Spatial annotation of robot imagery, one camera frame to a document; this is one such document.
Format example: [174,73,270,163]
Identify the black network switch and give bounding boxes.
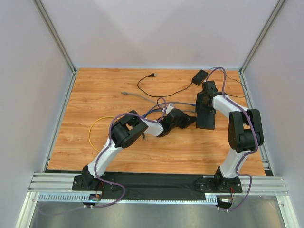
[196,111,215,130]

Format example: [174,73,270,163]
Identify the yellow ethernet cable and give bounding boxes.
[88,115,116,152]

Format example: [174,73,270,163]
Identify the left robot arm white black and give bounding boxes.
[72,108,196,191]

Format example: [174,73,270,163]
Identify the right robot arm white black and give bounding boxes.
[196,92,264,190]

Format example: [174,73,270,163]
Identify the black power adapter brick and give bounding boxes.
[191,69,209,86]

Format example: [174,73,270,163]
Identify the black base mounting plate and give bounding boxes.
[72,170,243,202]

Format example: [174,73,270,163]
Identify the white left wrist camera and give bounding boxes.
[162,103,175,114]

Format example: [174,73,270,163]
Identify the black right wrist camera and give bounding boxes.
[202,81,218,95]

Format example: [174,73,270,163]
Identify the right aluminium frame post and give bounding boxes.
[239,0,287,73]

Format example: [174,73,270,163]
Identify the aluminium frame post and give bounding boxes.
[239,0,287,73]
[33,0,78,72]

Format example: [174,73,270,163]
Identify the black power cord with plug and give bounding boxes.
[137,73,194,97]

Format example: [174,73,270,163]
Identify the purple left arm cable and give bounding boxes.
[38,97,168,216]

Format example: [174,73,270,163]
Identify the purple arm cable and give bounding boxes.
[206,66,259,213]
[38,97,168,216]

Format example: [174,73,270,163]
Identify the grey ethernet cable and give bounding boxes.
[121,91,197,113]

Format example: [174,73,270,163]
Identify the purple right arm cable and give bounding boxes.
[206,66,259,213]

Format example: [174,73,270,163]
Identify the grey slotted cable duct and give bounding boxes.
[37,192,231,205]

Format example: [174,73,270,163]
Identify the left aluminium frame post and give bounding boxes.
[33,0,78,72]

